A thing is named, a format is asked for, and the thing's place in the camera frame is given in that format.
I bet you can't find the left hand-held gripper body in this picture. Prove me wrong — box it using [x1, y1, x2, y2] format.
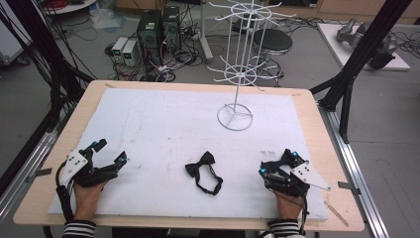
[58, 148, 119, 188]

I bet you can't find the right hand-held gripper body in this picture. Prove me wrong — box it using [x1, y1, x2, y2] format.
[263, 158, 332, 198]

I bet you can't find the white wire display rack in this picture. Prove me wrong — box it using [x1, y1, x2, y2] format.
[207, 0, 297, 132]

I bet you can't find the black bow tie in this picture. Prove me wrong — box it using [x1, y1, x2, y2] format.
[184, 151, 224, 196]

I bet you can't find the person's right hand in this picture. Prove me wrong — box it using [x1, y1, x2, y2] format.
[272, 188, 304, 221]

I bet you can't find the person's left hand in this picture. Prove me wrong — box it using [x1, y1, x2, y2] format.
[72, 180, 108, 222]

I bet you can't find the grey metal clip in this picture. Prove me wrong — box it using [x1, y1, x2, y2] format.
[337, 180, 362, 196]
[25, 168, 53, 184]

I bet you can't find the thin wooden stick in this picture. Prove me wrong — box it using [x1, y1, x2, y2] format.
[323, 199, 350, 228]

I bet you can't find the white foam mat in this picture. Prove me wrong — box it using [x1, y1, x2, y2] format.
[48, 87, 330, 222]

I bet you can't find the grey power supply unit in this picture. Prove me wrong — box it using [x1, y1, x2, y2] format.
[111, 37, 129, 62]
[122, 40, 140, 67]

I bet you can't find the black round stool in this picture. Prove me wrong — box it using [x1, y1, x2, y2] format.
[248, 28, 294, 88]

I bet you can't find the white floor board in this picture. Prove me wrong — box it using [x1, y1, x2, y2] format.
[316, 22, 412, 71]

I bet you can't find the black computer tower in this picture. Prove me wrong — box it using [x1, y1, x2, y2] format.
[136, 9, 163, 65]
[161, 5, 182, 54]

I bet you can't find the clear plastic bag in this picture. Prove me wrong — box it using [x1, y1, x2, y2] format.
[89, 7, 127, 32]

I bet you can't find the round white table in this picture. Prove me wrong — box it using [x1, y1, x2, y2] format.
[42, 0, 99, 16]

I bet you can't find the grey robot part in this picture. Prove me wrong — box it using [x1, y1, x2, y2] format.
[336, 18, 399, 70]

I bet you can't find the grey metal table leg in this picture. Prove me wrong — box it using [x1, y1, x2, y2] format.
[197, 0, 215, 63]

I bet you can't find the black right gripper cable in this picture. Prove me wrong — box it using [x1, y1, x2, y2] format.
[297, 184, 310, 236]

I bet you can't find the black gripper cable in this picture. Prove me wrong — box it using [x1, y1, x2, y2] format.
[297, 184, 310, 236]
[54, 161, 76, 223]

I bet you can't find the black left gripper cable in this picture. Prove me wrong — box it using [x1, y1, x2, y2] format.
[54, 161, 76, 223]

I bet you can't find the aluminium rail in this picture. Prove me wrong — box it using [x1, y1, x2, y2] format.
[0, 102, 77, 224]
[317, 101, 391, 238]

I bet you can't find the black frame with cables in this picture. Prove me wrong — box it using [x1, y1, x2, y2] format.
[0, 0, 97, 196]

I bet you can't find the tangle of floor cables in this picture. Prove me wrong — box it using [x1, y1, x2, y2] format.
[104, 6, 219, 83]

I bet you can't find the black metal frame post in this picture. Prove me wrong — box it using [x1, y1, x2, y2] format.
[309, 0, 414, 144]

